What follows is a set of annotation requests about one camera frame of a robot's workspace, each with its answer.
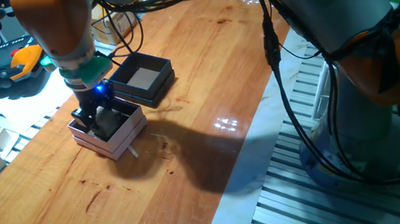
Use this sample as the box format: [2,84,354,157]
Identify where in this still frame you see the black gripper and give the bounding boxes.
[69,78,118,136]

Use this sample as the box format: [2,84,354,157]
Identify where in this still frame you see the white open box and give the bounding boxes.
[65,93,151,164]

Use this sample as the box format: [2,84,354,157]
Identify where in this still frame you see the dark blue open box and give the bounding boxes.
[106,49,178,112]

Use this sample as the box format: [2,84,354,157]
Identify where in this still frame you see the small white tape strip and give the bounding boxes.
[127,144,139,159]

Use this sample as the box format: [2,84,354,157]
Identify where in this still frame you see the white paper sheets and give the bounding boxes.
[0,67,77,141]

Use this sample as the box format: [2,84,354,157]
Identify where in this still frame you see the orange and black teach pendant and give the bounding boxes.
[0,33,49,93]

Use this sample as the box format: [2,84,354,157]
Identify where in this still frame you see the brown cardboard carton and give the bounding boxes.
[89,1,140,48]

